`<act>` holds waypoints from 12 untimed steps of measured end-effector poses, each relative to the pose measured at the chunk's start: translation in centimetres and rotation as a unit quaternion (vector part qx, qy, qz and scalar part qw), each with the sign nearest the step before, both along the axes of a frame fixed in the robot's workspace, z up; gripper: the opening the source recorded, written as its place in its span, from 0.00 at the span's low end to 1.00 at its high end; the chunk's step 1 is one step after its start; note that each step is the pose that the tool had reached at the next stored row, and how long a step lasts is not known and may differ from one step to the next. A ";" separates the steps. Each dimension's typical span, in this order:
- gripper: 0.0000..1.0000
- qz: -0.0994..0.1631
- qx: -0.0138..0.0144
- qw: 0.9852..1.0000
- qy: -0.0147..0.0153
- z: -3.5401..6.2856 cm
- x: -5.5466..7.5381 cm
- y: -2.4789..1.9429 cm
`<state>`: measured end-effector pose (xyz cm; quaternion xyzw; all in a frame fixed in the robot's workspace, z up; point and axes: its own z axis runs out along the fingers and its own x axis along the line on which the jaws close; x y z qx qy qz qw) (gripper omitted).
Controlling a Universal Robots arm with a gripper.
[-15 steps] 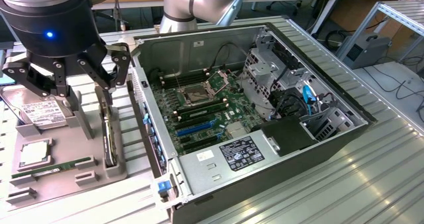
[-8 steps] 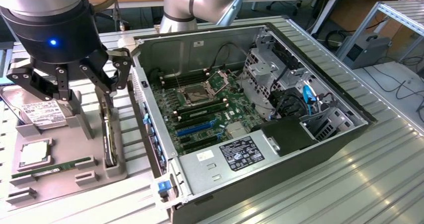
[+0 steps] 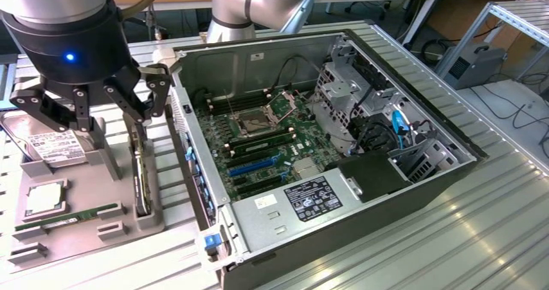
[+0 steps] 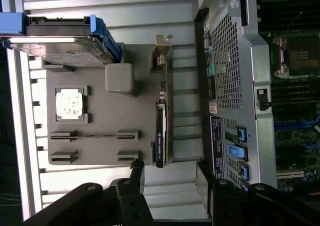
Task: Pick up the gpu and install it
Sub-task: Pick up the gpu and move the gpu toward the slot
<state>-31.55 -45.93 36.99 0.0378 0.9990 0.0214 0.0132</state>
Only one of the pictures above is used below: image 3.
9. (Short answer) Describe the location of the blue disk wire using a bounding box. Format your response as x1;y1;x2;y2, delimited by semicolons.
391;109;407;150

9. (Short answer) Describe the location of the metal disk bay cage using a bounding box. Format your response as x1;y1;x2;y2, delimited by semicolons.
314;35;431;138

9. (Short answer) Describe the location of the metal socket cover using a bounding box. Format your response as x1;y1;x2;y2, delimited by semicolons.
263;89;297;118

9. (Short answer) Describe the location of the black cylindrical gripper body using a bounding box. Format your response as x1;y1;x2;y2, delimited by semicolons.
1;0;130;87

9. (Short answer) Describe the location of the CPU socket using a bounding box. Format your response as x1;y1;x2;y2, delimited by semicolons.
231;109;275;136

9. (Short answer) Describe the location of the silver power supply with label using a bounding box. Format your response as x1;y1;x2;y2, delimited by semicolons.
221;166;367;257

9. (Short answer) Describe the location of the light grey case corner foot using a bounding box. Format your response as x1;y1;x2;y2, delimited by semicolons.
151;46;179;71

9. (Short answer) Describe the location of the blue expansion slot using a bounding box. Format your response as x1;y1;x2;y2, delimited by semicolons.
229;162;275;177

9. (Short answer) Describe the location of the thin metal locking lever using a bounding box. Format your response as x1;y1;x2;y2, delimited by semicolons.
223;88;238;122

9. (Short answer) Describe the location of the silver CPU chip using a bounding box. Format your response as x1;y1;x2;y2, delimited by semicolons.
24;183;66;216

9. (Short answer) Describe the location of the blue case latch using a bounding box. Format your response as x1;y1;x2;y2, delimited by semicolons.
199;233;222;251

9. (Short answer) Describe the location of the long black expansion slot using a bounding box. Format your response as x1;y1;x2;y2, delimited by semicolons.
225;154;273;169

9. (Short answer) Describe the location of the aluminium frame table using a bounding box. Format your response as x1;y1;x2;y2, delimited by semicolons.
435;0;549;90

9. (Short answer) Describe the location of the green graphics card metal bracket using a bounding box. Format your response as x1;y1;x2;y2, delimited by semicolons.
126;109;154;214

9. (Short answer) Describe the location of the open black PC case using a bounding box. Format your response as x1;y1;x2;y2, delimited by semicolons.
151;28;490;290

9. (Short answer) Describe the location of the silver finned chipset heatsink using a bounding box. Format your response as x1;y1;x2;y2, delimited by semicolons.
293;159;321;179

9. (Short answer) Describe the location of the green Dell motherboard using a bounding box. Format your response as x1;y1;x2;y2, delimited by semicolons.
193;86;341;201

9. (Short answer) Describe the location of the black disk wire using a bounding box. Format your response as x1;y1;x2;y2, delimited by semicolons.
273;55;322;95

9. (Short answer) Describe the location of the grey plastic parts rack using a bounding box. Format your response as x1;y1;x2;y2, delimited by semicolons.
0;109;167;266

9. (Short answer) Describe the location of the grey box with handle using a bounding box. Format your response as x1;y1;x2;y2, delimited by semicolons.
439;43;510;91

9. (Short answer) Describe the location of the hard disk with blue carrier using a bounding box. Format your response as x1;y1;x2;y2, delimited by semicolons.
0;111;87;169

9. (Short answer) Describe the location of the green RAM stick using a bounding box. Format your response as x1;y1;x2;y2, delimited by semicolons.
231;138;289;154
13;202;119;232

